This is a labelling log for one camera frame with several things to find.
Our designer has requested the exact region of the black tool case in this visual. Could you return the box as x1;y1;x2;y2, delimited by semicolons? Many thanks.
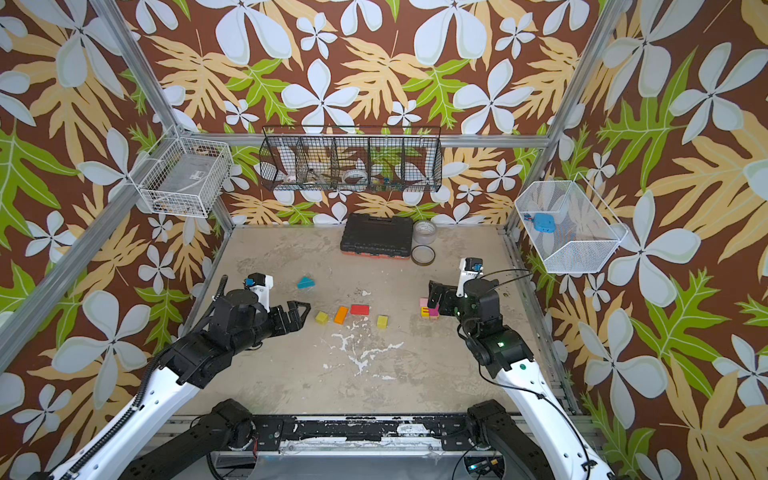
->
340;213;414;259

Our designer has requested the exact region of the clear glass jar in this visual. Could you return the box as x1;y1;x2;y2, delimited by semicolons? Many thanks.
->
413;220;437;245

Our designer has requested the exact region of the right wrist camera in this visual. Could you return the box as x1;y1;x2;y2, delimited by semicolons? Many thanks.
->
456;257;483;297

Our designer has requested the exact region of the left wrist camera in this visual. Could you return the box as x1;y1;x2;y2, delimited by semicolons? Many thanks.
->
244;273;274;312

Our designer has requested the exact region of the teal triangular block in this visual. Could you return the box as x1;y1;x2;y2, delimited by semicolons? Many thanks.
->
297;276;316;290

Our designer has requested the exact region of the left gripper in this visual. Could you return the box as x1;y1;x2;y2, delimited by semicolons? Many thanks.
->
231;299;313;359

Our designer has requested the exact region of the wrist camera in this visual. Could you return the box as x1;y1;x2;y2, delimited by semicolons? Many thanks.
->
456;257;483;297
244;273;274;312

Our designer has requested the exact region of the blue object in basket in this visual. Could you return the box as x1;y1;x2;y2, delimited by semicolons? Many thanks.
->
532;213;557;234

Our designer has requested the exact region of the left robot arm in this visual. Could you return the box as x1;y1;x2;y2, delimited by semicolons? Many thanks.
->
32;288;311;479

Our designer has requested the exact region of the orange rectangular block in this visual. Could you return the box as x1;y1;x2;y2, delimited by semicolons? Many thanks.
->
334;306;349;325

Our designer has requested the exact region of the white tape roll in basket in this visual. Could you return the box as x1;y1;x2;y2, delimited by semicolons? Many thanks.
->
341;169;368;186

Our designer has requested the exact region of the black wire basket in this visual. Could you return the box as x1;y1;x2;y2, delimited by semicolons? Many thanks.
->
256;125;444;192

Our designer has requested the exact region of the white mesh corner basket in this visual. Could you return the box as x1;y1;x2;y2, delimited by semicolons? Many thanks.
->
515;174;629;276

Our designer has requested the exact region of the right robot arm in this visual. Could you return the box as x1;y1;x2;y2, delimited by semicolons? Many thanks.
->
428;279;617;479

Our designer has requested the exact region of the white wire basket left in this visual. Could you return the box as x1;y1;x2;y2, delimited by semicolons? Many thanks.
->
130;127;233;218

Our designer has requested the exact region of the red rectangular block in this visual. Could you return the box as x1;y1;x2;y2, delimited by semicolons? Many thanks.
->
350;304;370;316

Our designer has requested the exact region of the yellow-green square block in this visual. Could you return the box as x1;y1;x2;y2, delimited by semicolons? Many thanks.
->
315;311;329;325

